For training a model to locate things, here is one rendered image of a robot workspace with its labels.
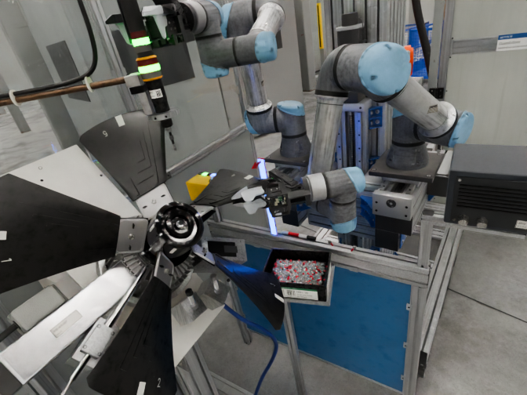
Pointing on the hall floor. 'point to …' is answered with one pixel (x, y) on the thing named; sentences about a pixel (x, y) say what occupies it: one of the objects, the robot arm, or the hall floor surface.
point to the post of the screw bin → (293, 349)
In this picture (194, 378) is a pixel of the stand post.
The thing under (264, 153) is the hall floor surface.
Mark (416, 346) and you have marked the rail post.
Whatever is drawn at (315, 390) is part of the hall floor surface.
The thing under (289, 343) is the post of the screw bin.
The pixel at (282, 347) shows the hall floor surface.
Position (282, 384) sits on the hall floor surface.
